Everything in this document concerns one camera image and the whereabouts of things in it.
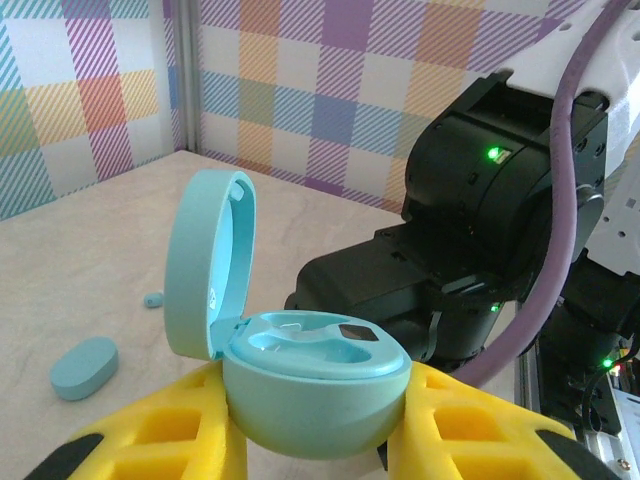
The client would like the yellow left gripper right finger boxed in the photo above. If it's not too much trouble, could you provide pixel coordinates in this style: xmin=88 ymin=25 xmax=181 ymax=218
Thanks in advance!
xmin=379 ymin=359 xmax=621 ymax=480

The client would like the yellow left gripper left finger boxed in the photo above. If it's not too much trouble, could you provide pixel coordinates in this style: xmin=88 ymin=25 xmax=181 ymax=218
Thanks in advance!
xmin=14 ymin=362 xmax=251 ymax=480

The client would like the teal earbud charging case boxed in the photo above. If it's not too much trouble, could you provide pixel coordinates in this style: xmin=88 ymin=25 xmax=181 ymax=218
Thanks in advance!
xmin=163 ymin=168 xmax=414 ymax=459
xmin=49 ymin=336 xmax=120 ymax=402

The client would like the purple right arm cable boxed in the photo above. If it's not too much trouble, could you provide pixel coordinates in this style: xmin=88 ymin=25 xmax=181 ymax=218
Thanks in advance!
xmin=449 ymin=0 xmax=636 ymax=389

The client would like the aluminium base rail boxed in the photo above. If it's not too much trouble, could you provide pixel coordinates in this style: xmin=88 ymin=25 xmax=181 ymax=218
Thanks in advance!
xmin=517 ymin=299 xmax=640 ymax=480

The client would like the aluminium frame post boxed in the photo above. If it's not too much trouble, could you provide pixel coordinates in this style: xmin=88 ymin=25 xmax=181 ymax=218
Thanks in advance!
xmin=162 ymin=0 xmax=202 ymax=155

